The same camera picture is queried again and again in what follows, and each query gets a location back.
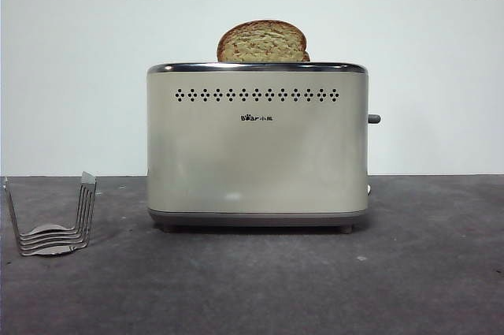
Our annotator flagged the brown-crusted bread slice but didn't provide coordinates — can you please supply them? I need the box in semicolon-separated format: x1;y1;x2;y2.
216;20;312;63

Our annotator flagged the cream two-slot toaster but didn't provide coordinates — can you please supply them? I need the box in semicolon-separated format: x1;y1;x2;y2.
146;61;371;233

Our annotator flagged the metal wire bread rack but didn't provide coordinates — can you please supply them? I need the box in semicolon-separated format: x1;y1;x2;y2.
1;171;98;258

